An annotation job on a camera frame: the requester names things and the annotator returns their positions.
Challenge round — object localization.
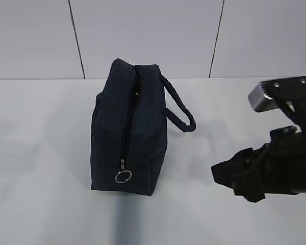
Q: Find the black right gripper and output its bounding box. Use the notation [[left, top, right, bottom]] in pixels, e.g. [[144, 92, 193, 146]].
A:
[[211, 126, 306, 203]]

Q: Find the dark blue lunch bag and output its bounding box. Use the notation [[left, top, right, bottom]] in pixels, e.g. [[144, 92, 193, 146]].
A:
[[90, 59, 196, 196]]

